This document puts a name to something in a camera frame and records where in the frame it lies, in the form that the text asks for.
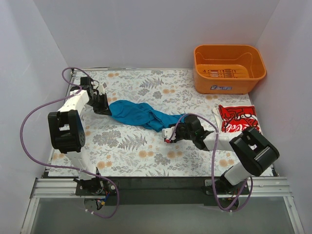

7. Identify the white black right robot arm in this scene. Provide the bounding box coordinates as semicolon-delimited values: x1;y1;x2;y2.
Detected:
163;115;280;194

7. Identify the aluminium frame rail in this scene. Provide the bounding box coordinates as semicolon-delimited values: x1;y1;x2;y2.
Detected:
32;176;293;197

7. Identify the teal blue t shirt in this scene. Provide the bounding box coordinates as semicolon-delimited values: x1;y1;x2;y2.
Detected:
109;100;186;132

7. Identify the orange plastic basket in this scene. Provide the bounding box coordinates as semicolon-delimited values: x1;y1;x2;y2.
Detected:
193;44;267;94

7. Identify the folded red printed t shirt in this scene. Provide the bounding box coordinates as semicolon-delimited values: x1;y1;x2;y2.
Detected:
212;105;262;133

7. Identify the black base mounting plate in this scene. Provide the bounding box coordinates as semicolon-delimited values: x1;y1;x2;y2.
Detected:
75;176;250;207

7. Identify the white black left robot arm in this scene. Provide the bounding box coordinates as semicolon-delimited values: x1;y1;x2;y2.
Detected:
48;77;112;195

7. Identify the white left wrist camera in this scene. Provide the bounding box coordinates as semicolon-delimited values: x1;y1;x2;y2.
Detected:
96;83;107;96

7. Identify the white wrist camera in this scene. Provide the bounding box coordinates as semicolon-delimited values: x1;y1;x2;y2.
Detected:
96;83;107;96
161;127;176;143

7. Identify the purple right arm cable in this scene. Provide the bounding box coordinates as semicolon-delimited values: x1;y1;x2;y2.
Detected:
170;113;254;213

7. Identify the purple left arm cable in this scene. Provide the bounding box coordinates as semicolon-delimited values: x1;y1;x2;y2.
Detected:
19;67;121;219

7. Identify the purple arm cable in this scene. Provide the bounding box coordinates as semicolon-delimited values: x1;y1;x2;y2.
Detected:
19;67;121;219
170;113;254;213

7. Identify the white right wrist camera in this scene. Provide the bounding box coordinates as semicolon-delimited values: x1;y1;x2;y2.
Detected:
161;127;176;143

